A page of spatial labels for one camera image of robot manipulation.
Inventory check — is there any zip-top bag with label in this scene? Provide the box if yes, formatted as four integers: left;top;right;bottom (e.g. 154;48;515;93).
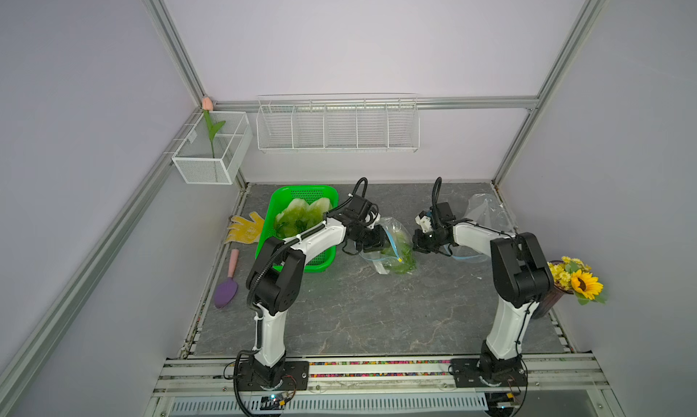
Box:
359;217;417;275

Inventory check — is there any clear blue-zip zip-top bag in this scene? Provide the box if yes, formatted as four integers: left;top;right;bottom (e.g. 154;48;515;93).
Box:
449;194;514;264

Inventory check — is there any green chinese cabbage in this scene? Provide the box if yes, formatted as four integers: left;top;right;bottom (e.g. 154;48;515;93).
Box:
274;198;309;239
302;197;332;228

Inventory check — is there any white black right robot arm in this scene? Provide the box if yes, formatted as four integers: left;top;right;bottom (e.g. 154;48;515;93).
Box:
412;177;553;385

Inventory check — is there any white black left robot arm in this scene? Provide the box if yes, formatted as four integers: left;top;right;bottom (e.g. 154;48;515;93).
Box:
240;177;390;384

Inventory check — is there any green plastic perforated basket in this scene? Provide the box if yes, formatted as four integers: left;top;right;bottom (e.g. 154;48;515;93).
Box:
254;185;339;274

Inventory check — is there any yellow dotted work glove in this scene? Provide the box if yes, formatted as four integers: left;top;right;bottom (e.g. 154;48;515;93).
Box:
224;212;265;244

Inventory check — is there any sunflower bouquet in pot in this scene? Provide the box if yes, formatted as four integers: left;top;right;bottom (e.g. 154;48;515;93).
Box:
532;256;606;319

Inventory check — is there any purple pink garden trowel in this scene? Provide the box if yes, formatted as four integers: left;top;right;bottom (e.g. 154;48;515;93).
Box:
213;249;240;309

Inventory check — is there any pink artificial tulip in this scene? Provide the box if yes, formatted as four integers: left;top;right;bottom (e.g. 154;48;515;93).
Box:
201;97;225;158

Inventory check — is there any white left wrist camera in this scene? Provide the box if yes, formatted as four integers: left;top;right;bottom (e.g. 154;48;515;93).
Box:
364;203;379;227

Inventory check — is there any long white wire shelf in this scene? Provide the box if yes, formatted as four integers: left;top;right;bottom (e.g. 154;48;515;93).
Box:
256;94;420;153

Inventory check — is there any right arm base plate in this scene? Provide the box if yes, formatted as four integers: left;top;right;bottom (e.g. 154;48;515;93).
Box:
448;357;528;388

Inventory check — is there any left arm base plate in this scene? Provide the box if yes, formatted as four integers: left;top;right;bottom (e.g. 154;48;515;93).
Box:
232;358;310;392

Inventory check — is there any small white wire basket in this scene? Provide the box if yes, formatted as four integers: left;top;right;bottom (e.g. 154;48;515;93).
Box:
172;111;253;186

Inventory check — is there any aluminium mounting rail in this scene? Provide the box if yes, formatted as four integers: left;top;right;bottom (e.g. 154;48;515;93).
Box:
152;353;610;397

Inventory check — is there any white vented cable duct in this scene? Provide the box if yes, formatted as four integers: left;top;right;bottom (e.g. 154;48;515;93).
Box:
169;392;488;416

